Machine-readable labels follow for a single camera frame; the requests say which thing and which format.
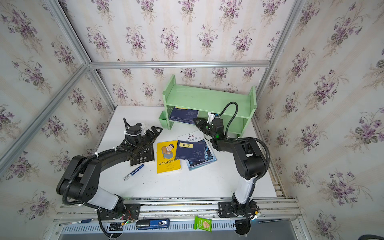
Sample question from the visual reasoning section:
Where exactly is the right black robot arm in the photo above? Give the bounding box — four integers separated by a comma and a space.
193, 102, 271, 219

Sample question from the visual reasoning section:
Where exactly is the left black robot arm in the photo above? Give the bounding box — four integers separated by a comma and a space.
57, 119, 163, 213

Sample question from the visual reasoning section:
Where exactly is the black book with antlers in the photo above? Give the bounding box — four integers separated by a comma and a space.
130, 144, 155, 167

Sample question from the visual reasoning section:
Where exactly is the white blue magazine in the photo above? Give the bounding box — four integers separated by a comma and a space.
176, 131, 217, 171

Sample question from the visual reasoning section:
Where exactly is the navy book yellow label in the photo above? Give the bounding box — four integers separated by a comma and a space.
176, 141, 206, 162

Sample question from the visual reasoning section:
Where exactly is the green two-tier shelf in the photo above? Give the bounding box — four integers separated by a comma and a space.
159, 74, 257, 137

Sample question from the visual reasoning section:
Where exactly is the yellow cartoon book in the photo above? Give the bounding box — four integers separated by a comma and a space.
157, 140, 181, 174

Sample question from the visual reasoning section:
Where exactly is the blue white marker pen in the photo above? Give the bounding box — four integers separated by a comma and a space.
123, 164, 144, 181

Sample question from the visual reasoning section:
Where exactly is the green snack packet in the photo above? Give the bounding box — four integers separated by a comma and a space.
194, 216, 212, 233

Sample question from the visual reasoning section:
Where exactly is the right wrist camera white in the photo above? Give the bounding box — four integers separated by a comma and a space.
207, 112, 217, 122

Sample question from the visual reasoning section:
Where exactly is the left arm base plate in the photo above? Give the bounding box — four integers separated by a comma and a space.
99, 204, 142, 221

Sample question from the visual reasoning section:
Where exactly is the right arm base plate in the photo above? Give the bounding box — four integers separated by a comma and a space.
218, 201, 261, 219

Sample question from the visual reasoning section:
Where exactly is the blue black device on rail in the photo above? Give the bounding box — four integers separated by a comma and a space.
136, 219, 170, 231

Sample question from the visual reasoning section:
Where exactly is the blue screwdriver on rail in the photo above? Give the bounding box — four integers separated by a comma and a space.
59, 219, 94, 226

